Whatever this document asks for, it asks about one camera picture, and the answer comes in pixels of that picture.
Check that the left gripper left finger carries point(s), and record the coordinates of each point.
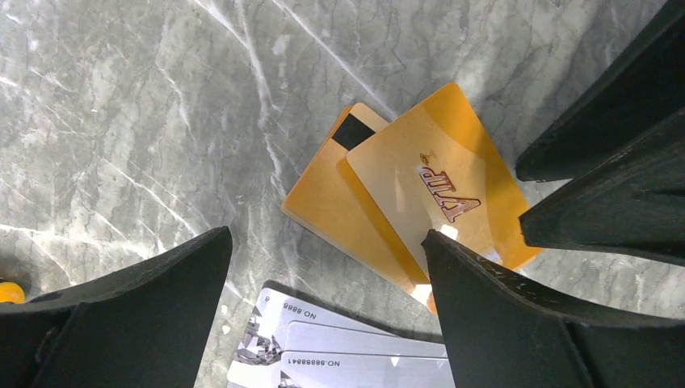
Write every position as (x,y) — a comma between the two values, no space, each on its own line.
(145,325)

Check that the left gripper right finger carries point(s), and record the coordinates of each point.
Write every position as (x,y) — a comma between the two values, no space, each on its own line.
(502,329)

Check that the grey credit card stack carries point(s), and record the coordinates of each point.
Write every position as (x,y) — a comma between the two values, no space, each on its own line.
(292,343)

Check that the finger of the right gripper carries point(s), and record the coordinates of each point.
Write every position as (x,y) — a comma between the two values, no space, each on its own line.
(630,204)
(644,85)

